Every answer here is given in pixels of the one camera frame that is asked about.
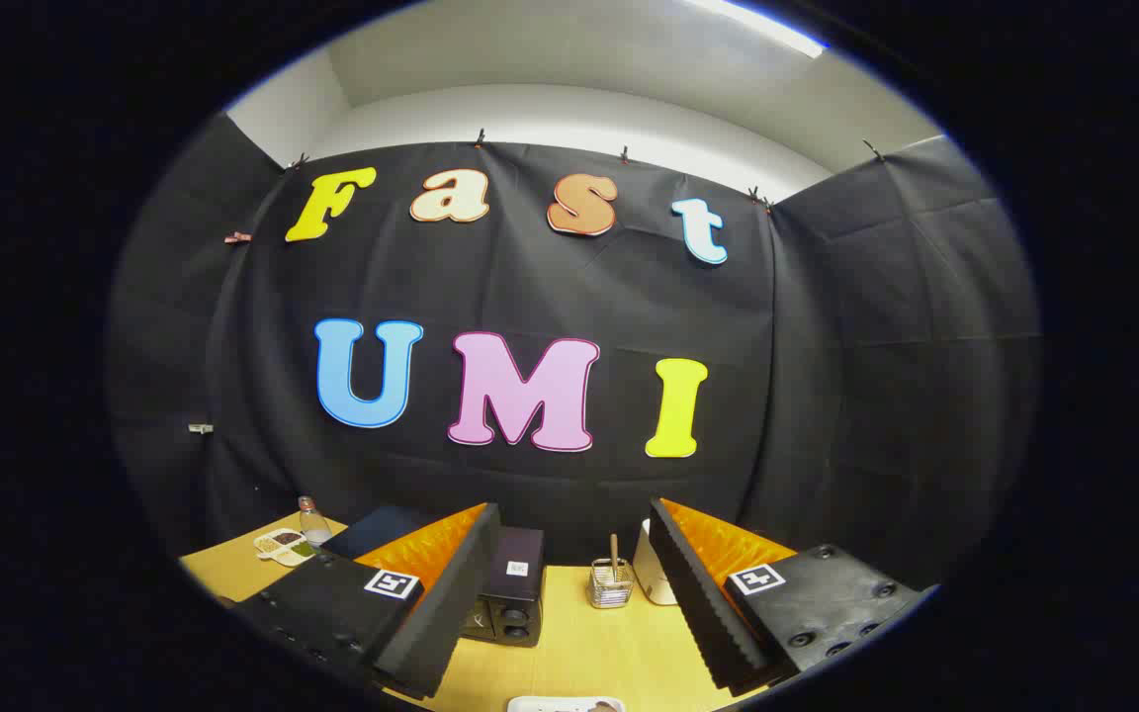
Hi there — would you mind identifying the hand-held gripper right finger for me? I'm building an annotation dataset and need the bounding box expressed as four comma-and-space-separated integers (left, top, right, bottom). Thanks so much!
649, 497, 938, 695

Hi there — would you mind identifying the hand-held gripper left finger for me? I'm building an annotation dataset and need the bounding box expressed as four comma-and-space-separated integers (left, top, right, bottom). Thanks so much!
231, 502, 502, 700

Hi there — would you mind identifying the black toaster oven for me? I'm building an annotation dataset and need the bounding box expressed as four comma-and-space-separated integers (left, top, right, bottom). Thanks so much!
320, 504, 547, 650

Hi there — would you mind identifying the white square plate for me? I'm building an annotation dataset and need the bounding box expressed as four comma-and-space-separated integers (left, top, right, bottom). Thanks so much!
507, 695, 625, 712

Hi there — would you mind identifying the white pop-up toaster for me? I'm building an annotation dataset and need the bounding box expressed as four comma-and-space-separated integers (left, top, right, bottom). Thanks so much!
632, 518, 679, 606

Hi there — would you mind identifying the clear plastic bottle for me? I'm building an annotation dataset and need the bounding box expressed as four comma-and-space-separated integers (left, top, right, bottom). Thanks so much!
298, 495, 333, 547

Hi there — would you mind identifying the white divided snack tray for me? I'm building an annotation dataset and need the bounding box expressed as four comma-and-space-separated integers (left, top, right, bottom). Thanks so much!
253, 528, 318, 568

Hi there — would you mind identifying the clear wire-lined holder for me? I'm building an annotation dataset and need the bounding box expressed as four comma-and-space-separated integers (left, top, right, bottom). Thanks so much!
589, 557, 635, 610

